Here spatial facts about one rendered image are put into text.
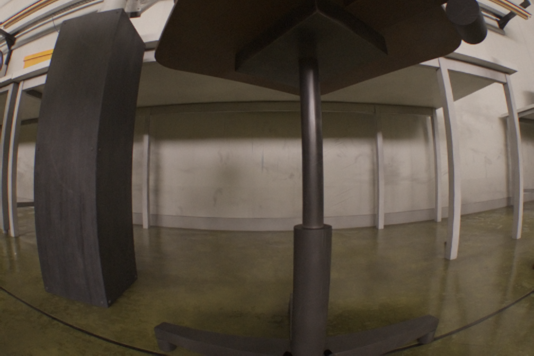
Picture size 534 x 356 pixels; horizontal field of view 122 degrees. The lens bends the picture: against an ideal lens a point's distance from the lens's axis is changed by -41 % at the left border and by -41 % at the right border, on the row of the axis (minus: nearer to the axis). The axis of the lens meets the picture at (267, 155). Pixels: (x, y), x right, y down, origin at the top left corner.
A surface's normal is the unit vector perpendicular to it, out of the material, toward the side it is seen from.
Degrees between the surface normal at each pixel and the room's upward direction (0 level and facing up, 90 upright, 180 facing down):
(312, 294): 90
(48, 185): 90
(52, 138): 90
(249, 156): 90
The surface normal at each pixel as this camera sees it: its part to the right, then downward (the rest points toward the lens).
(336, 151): -0.01, -0.10
